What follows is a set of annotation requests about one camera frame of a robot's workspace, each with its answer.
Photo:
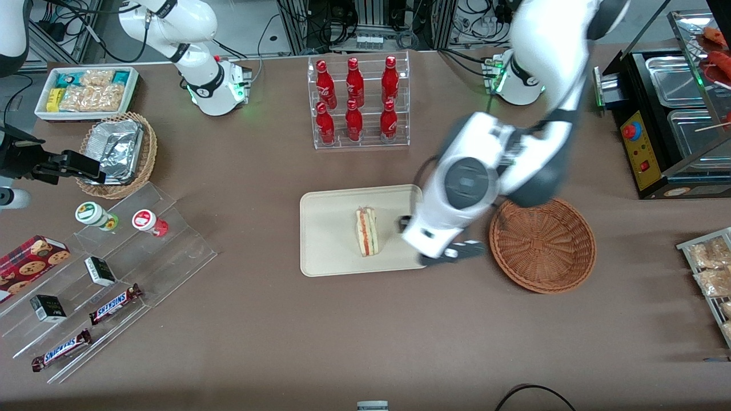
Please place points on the yellow snack pack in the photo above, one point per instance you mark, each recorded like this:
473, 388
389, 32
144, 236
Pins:
54, 100

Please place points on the red cola bottle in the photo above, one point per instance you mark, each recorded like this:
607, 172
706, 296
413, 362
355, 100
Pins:
354, 80
354, 123
390, 77
389, 123
324, 80
325, 125

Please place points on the light wicker basket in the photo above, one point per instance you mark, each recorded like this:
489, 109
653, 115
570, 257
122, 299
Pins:
149, 154

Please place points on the small grey box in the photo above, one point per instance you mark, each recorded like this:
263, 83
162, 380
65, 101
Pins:
372, 406

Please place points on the triangular sandwich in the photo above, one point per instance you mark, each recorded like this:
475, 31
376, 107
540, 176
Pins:
366, 231

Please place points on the aluminium frame rack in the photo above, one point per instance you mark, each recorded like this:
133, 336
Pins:
365, 23

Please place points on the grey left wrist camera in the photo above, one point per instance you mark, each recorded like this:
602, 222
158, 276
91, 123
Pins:
457, 253

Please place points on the red emergency stop button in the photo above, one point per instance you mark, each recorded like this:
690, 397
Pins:
630, 131

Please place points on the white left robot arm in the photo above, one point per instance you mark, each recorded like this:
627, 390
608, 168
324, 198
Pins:
548, 34

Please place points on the beige plastic tray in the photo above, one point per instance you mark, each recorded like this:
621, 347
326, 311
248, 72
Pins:
331, 231

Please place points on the red cookie box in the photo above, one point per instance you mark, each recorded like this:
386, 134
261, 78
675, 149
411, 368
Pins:
28, 265

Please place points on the green lid yogurt cup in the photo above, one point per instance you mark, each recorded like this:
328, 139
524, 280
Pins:
91, 213

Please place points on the silver foil container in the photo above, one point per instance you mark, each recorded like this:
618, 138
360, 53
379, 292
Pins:
117, 145

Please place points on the red lid yogurt cup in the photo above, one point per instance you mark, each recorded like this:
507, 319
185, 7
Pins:
145, 220

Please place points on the large clear cracker bag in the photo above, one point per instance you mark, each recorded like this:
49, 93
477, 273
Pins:
94, 98

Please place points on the snickers chocolate bar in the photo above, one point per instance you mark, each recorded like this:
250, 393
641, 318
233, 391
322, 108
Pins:
61, 350
114, 305

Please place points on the clear pastry bag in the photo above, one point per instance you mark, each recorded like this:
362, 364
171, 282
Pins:
711, 254
727, 331
715, 282
726, 309

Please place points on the small black carton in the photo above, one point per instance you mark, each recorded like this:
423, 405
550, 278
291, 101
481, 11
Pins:
100, 272
48, 309

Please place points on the small clear cracker bag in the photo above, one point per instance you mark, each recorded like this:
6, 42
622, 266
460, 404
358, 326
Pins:
98, 77

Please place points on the clear acrylic stepped shelf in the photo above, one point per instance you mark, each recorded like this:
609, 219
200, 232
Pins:
183, 251

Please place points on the brown wicker basket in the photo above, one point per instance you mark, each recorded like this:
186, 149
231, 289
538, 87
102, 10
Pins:
542, 251

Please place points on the clear acrylic bottle rack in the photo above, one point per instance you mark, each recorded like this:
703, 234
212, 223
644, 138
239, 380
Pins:
371, 142

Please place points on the teal snack pack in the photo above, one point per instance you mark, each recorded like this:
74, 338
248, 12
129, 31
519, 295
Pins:
121, 77
69, 80

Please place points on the red sausage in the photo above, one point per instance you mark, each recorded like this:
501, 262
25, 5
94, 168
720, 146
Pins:
721, 65
717, 37

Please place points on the black food warmer machine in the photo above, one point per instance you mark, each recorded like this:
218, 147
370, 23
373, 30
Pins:
631, 85

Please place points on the steel warmer pan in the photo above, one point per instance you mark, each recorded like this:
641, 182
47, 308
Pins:
677, 80
694, 140

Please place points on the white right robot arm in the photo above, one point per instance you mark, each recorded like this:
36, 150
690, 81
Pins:
205, 85

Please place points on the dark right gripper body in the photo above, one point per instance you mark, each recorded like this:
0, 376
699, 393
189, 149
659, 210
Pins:
17, 153

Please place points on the white snack bin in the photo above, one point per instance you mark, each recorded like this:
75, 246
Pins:
41, 111

